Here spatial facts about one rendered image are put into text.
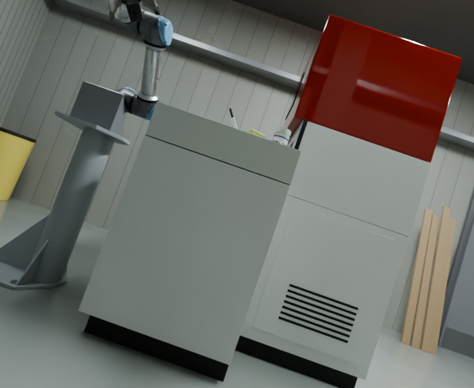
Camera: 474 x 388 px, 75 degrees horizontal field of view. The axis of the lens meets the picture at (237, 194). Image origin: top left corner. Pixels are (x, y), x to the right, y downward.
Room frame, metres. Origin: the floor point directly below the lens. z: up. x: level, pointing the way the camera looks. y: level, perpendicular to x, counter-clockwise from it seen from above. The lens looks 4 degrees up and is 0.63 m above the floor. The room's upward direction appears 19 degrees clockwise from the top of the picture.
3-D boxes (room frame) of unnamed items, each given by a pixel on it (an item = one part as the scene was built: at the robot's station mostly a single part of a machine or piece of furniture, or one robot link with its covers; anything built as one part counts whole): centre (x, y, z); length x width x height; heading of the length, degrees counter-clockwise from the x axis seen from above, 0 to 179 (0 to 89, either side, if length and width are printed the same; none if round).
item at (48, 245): (1.63, 0.89, 0.41); 0.51 x 0.44 x 0.82; 90
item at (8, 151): (3.22, 2.40, 0.35); 0.45 x 0.44 x 0.69; 0
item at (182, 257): (1.73, 0.12, 0.41); 0.96 x 0.64 x 0.82; 179
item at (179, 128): (1.42, 0.12, 0.89); 0.62 x 0.35 x 0.14; 89
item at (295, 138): (1.99, -0.22, 1.02); 0.81 x 0.03 x 0.40; 179
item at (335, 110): (1.99, -0.53, 1.52); 0.81 x 0.75 x 0.60; 179
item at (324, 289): (1.98, -0.56, 0.41); 0.82 x 0.70 x 0.82; 179
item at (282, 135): (1.36, -0.10, 1.01); 0.07 x 0.07 x 0.10
